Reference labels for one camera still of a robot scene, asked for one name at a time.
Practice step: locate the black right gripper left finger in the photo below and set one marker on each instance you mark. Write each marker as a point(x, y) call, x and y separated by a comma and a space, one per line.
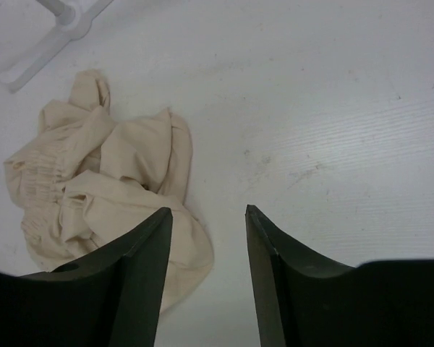
point(110, 297)

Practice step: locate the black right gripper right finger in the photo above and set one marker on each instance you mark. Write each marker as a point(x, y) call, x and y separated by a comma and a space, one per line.
point(303, 298)

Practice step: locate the beige trousers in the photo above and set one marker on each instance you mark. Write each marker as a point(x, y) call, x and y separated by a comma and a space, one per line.
point(86, 179)

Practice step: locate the white clothes rack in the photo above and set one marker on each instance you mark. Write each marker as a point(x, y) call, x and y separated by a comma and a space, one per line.
point(72, 21)

